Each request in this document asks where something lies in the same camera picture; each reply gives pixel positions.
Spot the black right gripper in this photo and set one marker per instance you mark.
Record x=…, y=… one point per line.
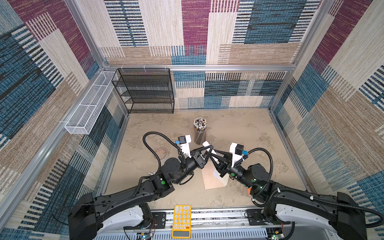
x=224, y=167

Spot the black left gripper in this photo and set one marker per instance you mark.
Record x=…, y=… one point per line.
x=198, y=161

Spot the white glue stick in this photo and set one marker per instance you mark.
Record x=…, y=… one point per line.
x=206, y=145

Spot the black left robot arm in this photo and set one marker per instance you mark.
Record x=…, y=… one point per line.
x=88, y=215

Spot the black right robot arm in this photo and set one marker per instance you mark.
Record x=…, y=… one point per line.
x=339, y=214

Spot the metal cup of pencils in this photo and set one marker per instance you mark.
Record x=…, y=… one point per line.
x=200, y=125

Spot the white tape roll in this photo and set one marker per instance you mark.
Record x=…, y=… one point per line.
x=161, y=153

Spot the yellow calculator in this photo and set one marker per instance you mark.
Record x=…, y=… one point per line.
x=182, y=222

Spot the aluminium front rail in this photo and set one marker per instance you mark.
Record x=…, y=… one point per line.
x=216, y=219

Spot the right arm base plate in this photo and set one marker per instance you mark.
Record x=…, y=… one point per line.
x=256, y=217

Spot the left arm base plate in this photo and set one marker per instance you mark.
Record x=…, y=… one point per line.
x=154, y=220

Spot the black wire shelf rack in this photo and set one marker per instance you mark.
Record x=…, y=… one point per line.
x=145, y=90

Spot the white wire mesh basket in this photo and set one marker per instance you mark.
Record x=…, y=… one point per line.
x=87, y=112

